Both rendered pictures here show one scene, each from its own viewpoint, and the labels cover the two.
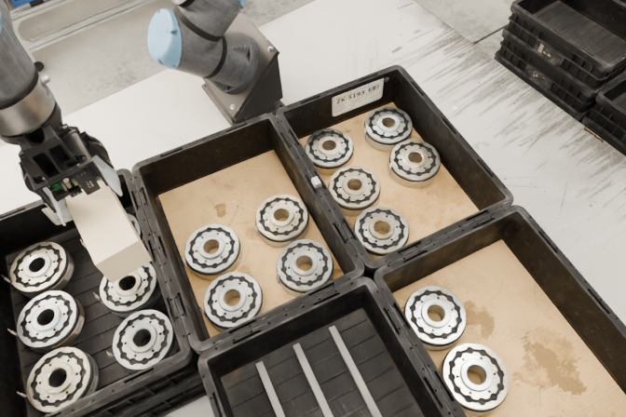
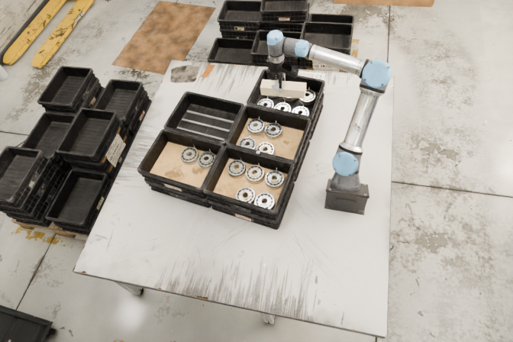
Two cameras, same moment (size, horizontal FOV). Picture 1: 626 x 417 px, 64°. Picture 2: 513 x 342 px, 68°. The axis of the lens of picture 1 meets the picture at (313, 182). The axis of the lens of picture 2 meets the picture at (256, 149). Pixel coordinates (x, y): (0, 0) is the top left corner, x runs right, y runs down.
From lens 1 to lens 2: 180 cm
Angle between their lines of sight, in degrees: 65
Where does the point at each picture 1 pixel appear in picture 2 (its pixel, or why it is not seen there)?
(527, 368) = (179, 169)
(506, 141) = (233, 264)
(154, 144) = not seen: hidden behind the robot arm
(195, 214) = (291, 136)
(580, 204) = (191, 256)
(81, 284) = (296, 104)
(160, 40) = not seen: hidden behind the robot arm
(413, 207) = (235, 185)
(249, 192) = (285, 152)
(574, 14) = not seen: outside the picture
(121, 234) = (264, 85)
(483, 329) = (194, 169)
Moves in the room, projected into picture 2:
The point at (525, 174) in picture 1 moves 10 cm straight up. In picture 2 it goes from (217, 253) to (213, 246)
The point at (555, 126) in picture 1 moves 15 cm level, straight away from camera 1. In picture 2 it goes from (219, 289) to (222, 322)
